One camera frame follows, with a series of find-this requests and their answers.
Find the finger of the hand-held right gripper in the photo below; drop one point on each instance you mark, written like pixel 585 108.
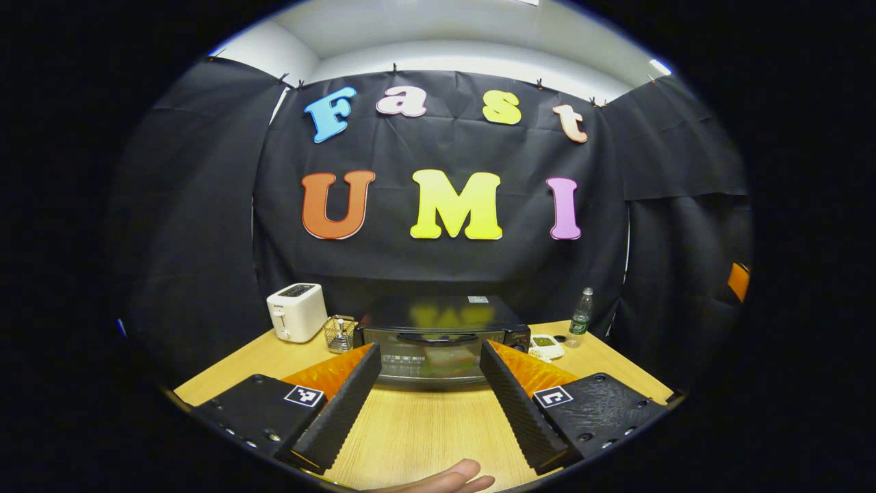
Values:
pixel 738 282

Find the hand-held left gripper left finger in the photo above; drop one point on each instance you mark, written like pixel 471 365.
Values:
pixel 345 404

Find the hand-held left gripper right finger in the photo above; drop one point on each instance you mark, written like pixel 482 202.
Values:
pixel 517 411

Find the sandwich with lettuce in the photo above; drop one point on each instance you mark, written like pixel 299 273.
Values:
pixel 452 363

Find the black electric oven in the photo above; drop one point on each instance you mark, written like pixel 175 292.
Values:
pixel 445 311

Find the white divided dish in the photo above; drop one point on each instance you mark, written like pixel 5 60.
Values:
pixel 546 348

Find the white toaster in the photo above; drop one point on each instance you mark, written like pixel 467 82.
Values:
pixel 295 311

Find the clear plastic water bottle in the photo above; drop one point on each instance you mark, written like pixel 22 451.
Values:
pixel 581 322

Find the small ceiling light panel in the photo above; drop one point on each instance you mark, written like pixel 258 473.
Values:
pixel 660 66

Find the black backdrop cloth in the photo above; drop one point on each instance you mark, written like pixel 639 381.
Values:
pixel 445 144

